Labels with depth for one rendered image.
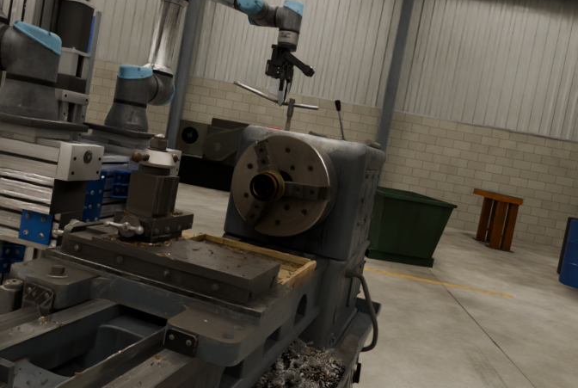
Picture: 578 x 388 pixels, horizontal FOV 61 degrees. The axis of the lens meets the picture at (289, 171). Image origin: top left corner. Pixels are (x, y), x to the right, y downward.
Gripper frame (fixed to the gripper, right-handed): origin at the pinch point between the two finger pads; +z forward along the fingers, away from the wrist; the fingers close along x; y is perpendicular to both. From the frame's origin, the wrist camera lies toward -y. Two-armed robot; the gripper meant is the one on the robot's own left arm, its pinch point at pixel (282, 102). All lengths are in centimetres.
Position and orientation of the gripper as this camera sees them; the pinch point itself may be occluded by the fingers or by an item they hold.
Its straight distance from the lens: 176.0
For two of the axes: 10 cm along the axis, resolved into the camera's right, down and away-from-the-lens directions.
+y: -9.4, -1.8, 3.0
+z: -1.7, 9.8, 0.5
